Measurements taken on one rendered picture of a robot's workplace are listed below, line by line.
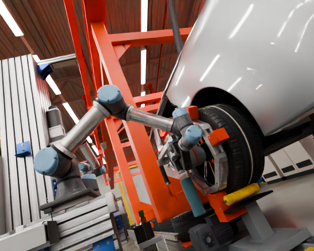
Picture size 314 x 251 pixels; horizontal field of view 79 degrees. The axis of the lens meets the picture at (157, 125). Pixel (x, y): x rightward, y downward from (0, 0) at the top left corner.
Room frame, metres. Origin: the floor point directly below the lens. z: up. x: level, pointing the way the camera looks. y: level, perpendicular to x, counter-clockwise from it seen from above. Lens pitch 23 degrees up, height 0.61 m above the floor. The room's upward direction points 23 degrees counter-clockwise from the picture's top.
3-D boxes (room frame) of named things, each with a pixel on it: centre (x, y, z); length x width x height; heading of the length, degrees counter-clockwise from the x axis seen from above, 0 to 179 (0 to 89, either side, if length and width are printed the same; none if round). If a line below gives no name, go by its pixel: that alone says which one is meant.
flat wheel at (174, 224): (2.23, -0.07, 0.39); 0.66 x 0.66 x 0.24
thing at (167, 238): (2.94, 0.63, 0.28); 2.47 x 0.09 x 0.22; 21
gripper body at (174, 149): (1.03, -0.07, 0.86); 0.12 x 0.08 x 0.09; 21
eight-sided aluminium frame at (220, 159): (1.40, -0.18, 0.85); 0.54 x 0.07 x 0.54; 21
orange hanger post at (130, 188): (3.55, 0.92, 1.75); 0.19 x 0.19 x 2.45; 21
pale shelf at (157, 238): (1.74, 0.44, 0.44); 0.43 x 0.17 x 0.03; 21
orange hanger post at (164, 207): (1.75, 0.22, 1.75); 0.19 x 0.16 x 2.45; 21
